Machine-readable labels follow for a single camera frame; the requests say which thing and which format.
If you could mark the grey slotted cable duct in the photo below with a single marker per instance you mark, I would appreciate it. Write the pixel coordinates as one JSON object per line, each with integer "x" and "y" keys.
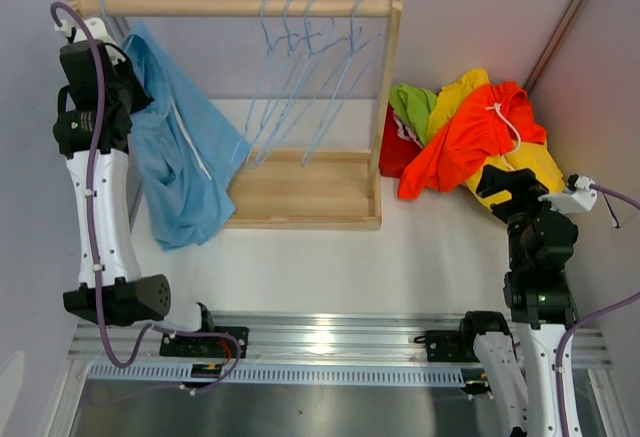
{"x": 412, "y": 376}

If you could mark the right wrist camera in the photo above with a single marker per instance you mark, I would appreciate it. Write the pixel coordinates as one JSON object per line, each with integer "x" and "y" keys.
{"x": 577, "y": 197}

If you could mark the blue wire hanger green shorts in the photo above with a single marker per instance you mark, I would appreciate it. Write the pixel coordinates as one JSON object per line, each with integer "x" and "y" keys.
{"x": 334, "y": 46}

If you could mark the pink patterned shorts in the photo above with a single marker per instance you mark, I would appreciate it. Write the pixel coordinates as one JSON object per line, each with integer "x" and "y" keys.
{"x": 405, "y": 132}

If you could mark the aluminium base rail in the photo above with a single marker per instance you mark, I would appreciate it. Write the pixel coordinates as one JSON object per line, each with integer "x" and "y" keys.
{"x": 323, "y": 339}

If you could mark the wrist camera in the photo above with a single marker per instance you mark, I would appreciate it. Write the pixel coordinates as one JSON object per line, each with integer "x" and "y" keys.
{"x": 577, "y": 197}
{"x": 76, "y": 38}

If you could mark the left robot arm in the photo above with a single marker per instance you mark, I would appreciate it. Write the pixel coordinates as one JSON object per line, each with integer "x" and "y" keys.
{"x": 91, "y": 130}

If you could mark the blue wire hanger orange shorts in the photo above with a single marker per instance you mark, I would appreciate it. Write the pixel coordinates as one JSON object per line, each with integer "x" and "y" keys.
{"x": 271, "y": 46}

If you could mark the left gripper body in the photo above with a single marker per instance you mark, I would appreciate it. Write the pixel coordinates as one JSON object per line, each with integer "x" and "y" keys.
{"x": 127, "y": 89}

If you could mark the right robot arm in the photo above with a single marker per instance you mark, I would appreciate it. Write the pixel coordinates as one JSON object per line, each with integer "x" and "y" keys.
{"x": 528, "y": 358}

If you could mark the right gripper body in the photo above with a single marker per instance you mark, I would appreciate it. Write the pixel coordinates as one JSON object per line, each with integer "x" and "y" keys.
{"x": 527, "y": 209}

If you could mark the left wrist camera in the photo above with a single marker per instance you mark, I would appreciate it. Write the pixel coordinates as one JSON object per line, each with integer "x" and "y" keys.
{"x": 76, "y": 38}

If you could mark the light blue shorts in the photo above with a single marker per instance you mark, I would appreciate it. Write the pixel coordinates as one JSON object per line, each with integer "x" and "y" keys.
{"x": 187, "y": 151}

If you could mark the red plastic tray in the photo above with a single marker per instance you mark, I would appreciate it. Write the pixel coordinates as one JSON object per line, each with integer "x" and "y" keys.
{"x": 397, "y": 149}

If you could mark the lime green shorts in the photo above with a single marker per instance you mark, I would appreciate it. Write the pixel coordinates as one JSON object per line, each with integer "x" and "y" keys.
{"x": 415, "y": 105}

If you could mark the wooden clothes rack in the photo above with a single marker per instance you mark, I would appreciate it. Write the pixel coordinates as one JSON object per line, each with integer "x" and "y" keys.
{"x": 340, "y": 188}

